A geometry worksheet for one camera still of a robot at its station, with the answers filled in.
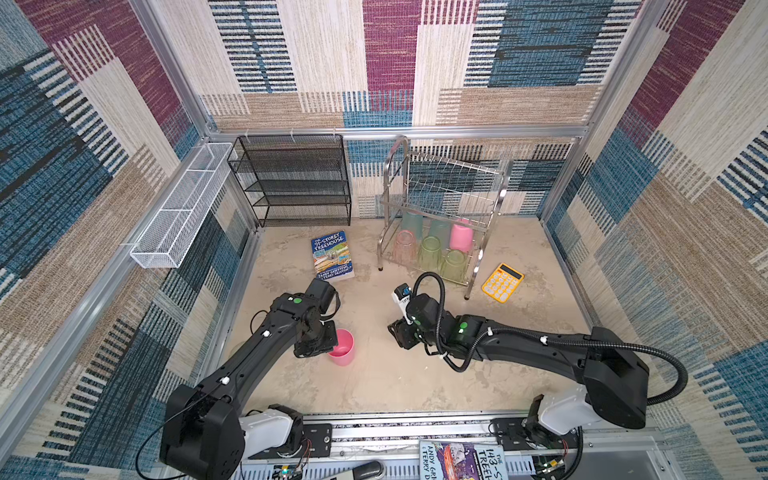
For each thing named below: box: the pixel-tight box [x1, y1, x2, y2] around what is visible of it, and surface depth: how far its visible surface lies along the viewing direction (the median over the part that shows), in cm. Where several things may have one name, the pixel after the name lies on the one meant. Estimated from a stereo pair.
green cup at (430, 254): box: [419, 235, 443, 272], surface depth 98 cm
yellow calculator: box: [481, 262, 525, 303], surface depth 103 cm
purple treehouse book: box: [419, 440, 508, 480], surface depth 70 cm
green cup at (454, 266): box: [440, 249, 467, 283], surface depth 95 cm
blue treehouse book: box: [311, 231, 355, 281], surface depth 108 cm
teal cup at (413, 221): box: [401, 210, 424, 238], surface depth 110 cm
